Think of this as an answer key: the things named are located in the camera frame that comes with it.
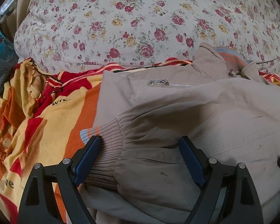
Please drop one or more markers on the grey striped garment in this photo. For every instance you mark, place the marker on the grey striped garment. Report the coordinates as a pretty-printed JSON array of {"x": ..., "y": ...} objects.
[{"x": 6, "y": 67}]

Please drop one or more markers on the teal cloth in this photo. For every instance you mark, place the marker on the teal cloth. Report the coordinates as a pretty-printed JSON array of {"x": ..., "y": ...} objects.
[{"x": 7, "y": 50}]

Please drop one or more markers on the orange yellow red blanket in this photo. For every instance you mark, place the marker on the orange yellow red blanket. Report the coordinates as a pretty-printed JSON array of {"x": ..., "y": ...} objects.
[{"x": 40, "y": 121}]

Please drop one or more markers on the floral white quilt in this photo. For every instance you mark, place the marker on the floral white quilt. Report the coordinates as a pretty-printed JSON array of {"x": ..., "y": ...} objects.
[{"x": 78, "y": 35}]

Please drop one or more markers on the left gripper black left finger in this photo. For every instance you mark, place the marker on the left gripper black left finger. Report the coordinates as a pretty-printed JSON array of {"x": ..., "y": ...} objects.
[{"x": 38, "y": 202}]

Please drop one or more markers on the beige curtain left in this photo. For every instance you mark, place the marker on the beige curtain left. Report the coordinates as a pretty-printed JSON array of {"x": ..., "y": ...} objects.
[{"x": 16, "y": 18}]

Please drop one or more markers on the clear plastic bag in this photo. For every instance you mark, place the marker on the clear plastic bag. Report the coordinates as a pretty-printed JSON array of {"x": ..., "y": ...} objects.
[{"x": 7, "y": 9}]

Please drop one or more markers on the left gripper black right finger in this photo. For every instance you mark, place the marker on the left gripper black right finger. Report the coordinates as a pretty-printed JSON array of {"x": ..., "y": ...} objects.
[{"x": 229, "y": 187}]

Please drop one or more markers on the beige zip jacket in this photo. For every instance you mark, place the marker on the beige zip jacket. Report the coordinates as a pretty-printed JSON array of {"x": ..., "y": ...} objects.
[{"x": 232, "y": 115}]

